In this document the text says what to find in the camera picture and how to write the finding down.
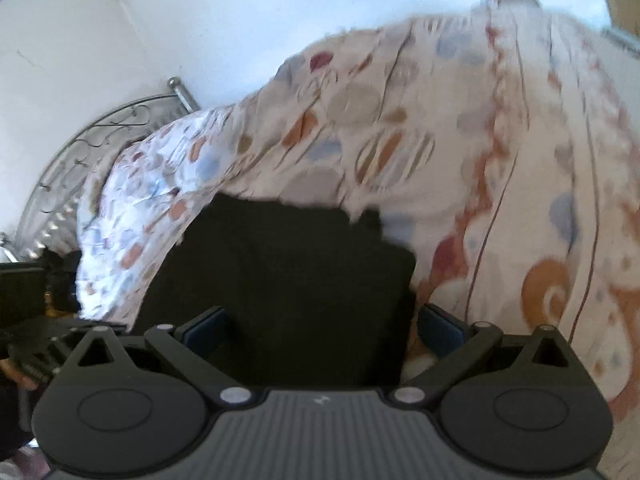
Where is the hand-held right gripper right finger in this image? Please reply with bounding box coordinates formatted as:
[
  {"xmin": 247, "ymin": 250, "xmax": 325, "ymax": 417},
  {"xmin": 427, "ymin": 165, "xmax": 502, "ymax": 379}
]
[{"xmin": 388, "ymin": 304, "xmax": 582, "ymax": 409}]

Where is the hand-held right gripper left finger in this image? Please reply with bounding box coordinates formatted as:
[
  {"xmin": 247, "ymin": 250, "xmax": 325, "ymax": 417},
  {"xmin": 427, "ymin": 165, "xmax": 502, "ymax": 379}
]
[{"xmin": 69, "ymin": 305, "xmax": 255, "ymax": 409}]

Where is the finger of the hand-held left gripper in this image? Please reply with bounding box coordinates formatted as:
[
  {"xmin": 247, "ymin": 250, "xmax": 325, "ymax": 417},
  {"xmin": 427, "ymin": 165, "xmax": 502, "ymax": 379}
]
[{"xmin": 2, "ymin": 322, "xmax": 128, "ymax": 381}]

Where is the black long-sleeve sweater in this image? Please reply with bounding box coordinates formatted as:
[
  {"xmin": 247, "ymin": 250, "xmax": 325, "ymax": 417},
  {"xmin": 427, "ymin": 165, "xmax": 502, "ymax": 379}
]
[{"xmin": 127, "ymin": 192, "xmax": 418, "ymax": 391}]

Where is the pile of black clothes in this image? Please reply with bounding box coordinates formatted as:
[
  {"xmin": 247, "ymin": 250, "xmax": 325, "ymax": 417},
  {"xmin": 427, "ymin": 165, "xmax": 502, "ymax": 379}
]
[{"xmin": 42, "ymin": 250, "xmax": 83, "ymax": 313}]

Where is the patterned white duvet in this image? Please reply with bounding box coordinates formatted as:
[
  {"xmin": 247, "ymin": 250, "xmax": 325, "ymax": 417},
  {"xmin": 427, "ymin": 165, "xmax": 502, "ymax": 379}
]
[{"xmin": 75, "ymin": 0, "xmax": 640, "ymax": 426}]

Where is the metal bed headboard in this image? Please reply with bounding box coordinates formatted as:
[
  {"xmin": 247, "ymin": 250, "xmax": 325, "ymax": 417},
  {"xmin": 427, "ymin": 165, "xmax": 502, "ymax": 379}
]
[{"xmin": 0, "ymin": 76, "xmax": 201, "ymax": 263}]

